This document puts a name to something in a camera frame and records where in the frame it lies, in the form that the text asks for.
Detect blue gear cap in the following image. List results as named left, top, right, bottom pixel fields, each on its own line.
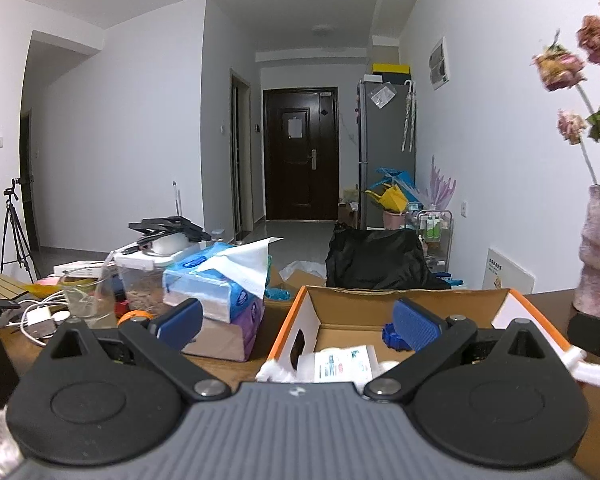
left=381, top=323, right=412, bottom=351

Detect cotton swab box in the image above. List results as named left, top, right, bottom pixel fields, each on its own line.
left=296, top=346, right=381, bottom=389

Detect white tape roll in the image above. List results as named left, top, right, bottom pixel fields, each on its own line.
left=256, top=360, right=298, bottom=384

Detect orange fruit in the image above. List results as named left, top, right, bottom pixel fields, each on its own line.
left=117, top=310, right=154, bottom=327

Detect purple tissue pack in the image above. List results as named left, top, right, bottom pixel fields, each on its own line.
left=182, top=298, right=265, bottom=362

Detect clear food container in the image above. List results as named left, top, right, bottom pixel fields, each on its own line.
left=114, top=243, right=204, bottom=315

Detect blue tissue pack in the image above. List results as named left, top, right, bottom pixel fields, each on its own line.
left=162, top=237, right=282, bottom=323

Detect glass cup with straw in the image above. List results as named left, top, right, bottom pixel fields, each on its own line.
left=59, top=266, right=117, bottom=328

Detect red cardboard box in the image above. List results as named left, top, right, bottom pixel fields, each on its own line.
left=266, top=286, right=574, bottom=371

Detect metal trolley rack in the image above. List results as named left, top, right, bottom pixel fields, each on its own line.
left=408, top=210, right=454, bottom=273

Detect black gadget on container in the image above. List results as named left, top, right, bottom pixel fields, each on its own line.
left=128, top=216, right=211, bottom=256

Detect cardboard box on floor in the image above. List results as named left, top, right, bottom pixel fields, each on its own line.
left=264, top=266, right=325, bottom=304

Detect grey refrigerator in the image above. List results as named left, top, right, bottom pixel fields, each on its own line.
left=356, top=80, right=416, bottom=229

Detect dark brown door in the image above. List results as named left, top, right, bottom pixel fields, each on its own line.
left=263, top=87, right=339, bottom=221

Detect yellow box on fridge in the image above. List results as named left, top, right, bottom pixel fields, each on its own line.
left=372, top=63, right=411, bottom=75

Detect dried pink roses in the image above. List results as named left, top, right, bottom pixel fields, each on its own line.
left=531, top=0, right=600, bottom=191

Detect white board against wall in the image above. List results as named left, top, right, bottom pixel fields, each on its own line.
left=482, top=248, right=535, bottom=295

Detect white charger with cable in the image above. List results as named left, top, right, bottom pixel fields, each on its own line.
left=12, top=298, right=70, bottom=348

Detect camera tripod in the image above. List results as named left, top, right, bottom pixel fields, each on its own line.
left=0, top=178, right=38, bottom=283

